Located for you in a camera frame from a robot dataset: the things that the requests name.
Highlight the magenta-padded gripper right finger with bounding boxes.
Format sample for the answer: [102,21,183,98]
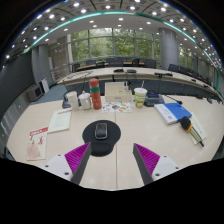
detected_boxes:
[132,142,182,186]

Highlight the black computer mouse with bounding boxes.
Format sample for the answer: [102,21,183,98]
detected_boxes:
[94,122,109,140]

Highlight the stack of white paper cups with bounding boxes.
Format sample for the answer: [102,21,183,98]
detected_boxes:
[66,91,80,112]

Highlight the red drink bottle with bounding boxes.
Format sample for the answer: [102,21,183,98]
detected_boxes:
[88,78,103,111]

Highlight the ceiling lights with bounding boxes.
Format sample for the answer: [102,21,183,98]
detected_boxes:
[3,0,224,78]

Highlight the white printed paper sheet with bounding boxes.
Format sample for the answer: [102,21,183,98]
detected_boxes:
[188,112,208,146]

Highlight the white boxy appliance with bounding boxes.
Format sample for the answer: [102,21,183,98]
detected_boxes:
[25,78,50,103]

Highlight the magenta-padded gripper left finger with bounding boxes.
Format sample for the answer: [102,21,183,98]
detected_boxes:
[43,142,93,185]

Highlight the green white paper cup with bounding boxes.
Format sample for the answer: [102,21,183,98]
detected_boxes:
[133,80,148,108]

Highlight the red and white leaflet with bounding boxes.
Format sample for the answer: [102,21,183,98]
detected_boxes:
[26,126,50,162]

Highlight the black mouse pad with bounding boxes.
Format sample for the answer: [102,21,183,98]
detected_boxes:
[81,119,122,158]

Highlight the dark office chairs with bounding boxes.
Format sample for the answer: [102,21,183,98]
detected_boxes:
[71,57,218,89]

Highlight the blue and white book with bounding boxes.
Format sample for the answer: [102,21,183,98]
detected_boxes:
[153,102,193,126]

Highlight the white lidded mug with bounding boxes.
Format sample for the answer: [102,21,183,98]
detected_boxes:
[78,90,93,111]

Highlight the cream cardboard box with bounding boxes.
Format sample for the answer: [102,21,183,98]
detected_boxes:
[104,81,133,104]

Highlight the colourful sticker sheet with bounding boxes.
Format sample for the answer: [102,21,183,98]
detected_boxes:
[101,101,132,114]

